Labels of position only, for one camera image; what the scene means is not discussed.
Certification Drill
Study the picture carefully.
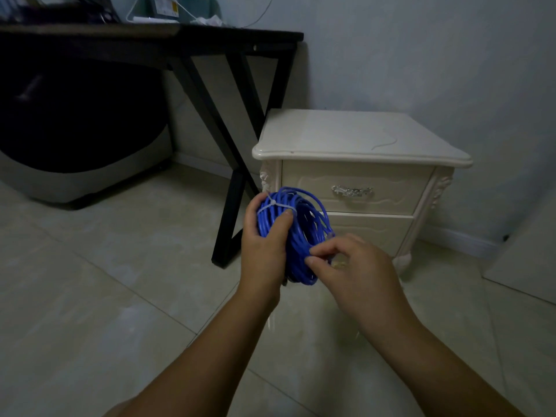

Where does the person's right forearm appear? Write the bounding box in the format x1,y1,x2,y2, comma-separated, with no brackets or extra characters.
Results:
360,314,526,417

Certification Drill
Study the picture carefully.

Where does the cream bedside cabinet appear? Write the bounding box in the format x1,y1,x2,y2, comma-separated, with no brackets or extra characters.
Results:
252,109,474,274

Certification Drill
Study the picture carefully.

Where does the person's left forearm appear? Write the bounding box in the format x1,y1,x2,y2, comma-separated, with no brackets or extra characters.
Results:
103,287,279,417

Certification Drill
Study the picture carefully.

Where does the black desk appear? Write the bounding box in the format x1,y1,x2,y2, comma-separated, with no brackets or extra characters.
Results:
0,22,305,269

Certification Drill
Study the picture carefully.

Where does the thin white wire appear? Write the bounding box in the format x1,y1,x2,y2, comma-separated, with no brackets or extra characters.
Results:
370,126,399,151

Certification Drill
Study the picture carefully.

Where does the teal box with label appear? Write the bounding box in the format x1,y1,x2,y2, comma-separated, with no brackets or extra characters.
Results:
145,0,218,23

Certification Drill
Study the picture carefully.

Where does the person's left hand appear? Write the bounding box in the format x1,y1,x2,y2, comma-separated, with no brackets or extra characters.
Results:
237,192,295,305

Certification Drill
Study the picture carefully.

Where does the silver drawer handle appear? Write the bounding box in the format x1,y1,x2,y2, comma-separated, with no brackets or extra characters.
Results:
331,185,374,198

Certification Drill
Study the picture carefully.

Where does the white cable tie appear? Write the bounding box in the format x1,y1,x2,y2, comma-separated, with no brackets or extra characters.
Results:
257,195,298,215

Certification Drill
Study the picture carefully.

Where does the blue cable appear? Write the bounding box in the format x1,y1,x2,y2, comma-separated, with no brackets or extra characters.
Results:
256,187,336,286

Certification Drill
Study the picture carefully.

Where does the person's right hand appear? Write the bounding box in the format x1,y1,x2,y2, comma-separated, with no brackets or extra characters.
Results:
304,233,414,339

